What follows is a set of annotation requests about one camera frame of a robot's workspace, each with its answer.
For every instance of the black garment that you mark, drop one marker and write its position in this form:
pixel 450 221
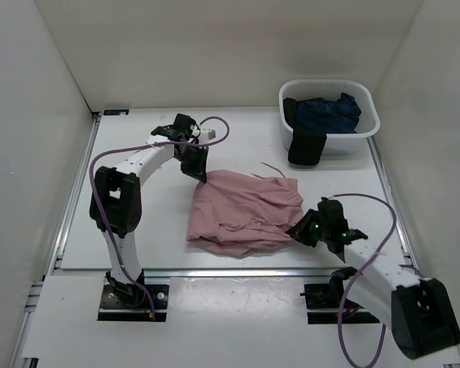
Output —
pixel 308 138

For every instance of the white plastic basket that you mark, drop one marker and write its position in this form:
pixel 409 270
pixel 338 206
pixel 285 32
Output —
pixel 331 89

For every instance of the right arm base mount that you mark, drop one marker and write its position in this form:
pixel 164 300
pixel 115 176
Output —
pixel 322 307

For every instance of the dark blue garment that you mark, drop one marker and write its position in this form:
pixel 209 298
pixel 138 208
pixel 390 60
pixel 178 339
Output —
pixel 339 116

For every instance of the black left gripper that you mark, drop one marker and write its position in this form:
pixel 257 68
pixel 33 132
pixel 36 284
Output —
pixel 198 170

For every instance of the blue corner label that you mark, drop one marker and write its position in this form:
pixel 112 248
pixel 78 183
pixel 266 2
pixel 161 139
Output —
pixel 116 112

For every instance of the left aluminium rail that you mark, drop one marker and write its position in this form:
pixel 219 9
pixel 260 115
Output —
pixel 70 208

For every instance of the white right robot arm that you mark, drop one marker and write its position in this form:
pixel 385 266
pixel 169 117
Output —
pixel 416 310

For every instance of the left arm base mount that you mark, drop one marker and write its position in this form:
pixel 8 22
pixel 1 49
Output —
pixel 115 307

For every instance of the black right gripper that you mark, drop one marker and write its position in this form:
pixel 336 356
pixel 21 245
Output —
pixel 299 232

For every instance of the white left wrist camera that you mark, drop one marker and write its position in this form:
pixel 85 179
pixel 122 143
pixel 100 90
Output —
pixel 206 135

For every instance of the pink trousers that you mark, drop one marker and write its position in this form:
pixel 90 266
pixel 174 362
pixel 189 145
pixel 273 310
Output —
pixel 236 215

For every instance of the right aluminium rail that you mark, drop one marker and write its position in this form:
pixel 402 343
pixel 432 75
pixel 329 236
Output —
pixel 405 240

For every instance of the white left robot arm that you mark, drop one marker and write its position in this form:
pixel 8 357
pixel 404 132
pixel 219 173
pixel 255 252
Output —
pixel 116 204

